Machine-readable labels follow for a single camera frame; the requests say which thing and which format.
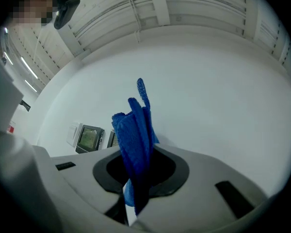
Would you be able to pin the person's head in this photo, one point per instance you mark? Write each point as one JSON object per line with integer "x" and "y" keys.
{"x": 31, "y": 6}

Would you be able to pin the red wall sign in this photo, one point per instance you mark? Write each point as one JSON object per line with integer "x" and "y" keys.
{"x": 11, "y": 128}

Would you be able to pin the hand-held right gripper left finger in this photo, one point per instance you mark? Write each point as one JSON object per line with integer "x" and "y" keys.
{"x": 82, "y": 178}

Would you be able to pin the white wall switch plate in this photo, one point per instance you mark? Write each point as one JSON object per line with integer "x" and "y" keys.
{"x": 73, "y": 133}

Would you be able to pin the long ceiling light strip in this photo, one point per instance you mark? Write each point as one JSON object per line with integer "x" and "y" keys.
{"x": 30, "y": 86}
{"x": 8, "y": 58}
{"x": 29, "y": 67}

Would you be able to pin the white ceiling conduit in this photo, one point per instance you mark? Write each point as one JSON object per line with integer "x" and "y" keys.
{"x": 134, "y": 13}

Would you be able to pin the blue mesh cloth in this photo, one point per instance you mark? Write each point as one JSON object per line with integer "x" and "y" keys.
{"x": 135, "y": 142}

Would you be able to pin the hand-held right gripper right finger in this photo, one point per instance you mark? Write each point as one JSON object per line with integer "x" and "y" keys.
{"x": 198, "y": 203}

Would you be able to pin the black head-worn camera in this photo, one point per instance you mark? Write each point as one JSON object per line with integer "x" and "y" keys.
{"x": 66, "y": 12}

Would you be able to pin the black wall sign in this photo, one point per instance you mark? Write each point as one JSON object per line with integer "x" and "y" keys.
{"x": 25, "y": 105}

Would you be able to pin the black screen control panel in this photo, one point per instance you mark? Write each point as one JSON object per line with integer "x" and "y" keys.
{"x": 112, "y": 139}
{"x": 88, "y": 138}

